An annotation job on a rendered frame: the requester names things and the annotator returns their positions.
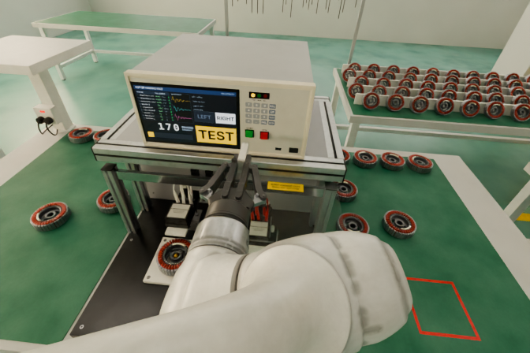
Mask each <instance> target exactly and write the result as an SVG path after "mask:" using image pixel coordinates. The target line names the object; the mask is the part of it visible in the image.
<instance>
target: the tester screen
mask: <svg viewBox="0 0 530 353"><path fill-rule="evenodd" d="M133 87H134V91H135V93H136V99H137V101H138V105H139V108H140V113H141V117H142V120H143V123H144V128H145V131H146V134H147V139H154V140H164V141H174V142H183V143H201V144H210V145H220V146H230V147H237V145H230V144H220V143H202V142H197V137H196V126H195V125H197V126H207V127H217V128H235V129H236V130H237V99H236V92H225V91H205V90H194V89H184V88H172V87H152V86H141V85H133ZM194 111H203V112H214V113H234V114H235V115H236V124H219V123H209V122H198V121H195V118H194ZM156 122H162V123H172V124H180V129H181V131H180V132H172V131H163V130H158V127H157V123H156ZM148 132H164V133H173V134H183V135H192V137H193V140H188V139H170V138H160V137H150V136H149V135H148Z"/></svg>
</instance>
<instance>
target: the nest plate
mask: <svg viewBox="0 0 530 353"><path fill-rule="evenodd" d="M172 239H175V238H168V237H163V238H162V241H161V243H160V244H159V248H161V246H162V245H163V244H165V243H166V242H167V241H168V242H169V240H171V241H172ZM159 248H158V250H159ZM158 250H157V251H156V253H155V256H154V258H153V260H152V262H151V264H150V266H149V269H148V271H147V273H146V275H145V277H144V280H143V282H144V283H148V284H162V285H170V283H171V281H172V280H173V278H174V277H172V276H171V277H170V276H169V275H168V276H167V275H165V274H163V273H162V272H161V271H160V270H159V268H158V265H157V262H156V255H157V254H158V253H157V252H158Z"/></svg>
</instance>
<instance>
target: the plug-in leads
mask: <svg viewBox="0 0 530 353"><path fill-rule="evenodd" d="M180 191H181V197H182V203H186V202H185V198H186V197H185V194H188V200H189V204H192V205H194V204H193V201H192V199H193V195H192V186H190V189H188V185H187V187H186V185H180ZM173 192H174V198H175V200H176V203H181V202H180V200H179V198H178V196H177V193H176V192H175V190H174V185H173Z"/></svg>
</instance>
